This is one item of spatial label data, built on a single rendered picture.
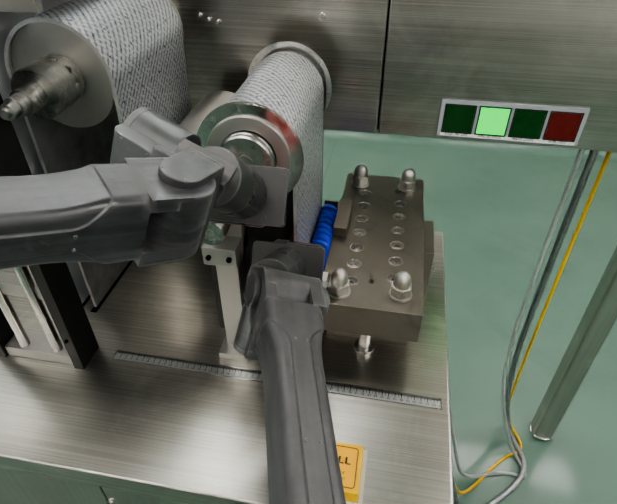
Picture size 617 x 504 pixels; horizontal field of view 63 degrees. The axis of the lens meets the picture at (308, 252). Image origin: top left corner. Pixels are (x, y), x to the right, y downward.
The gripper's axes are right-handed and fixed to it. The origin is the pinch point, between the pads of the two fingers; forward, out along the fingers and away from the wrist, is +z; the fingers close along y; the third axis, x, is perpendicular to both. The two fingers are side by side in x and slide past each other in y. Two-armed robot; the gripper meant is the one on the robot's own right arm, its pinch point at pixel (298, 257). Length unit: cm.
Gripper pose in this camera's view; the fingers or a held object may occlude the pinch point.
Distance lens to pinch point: 79.8
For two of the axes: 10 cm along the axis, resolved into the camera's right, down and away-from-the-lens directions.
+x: 0.9, -9.8, -1.6
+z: 1.6, -1.4, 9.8
